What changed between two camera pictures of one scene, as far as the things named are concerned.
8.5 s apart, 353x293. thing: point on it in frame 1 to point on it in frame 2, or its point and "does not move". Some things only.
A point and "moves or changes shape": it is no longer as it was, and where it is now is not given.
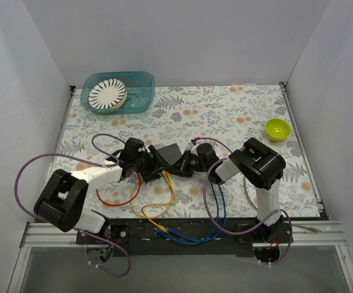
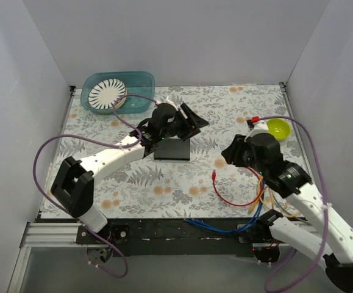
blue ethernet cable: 161,232 to 247,223
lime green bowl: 277,129 does not move
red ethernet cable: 127,201 moves or changes shape
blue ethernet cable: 173,232 to 246,227
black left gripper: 149,163 to 185,122
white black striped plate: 109,93 does not move
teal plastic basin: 139,86 does not move
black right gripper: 184,163 to 237,151
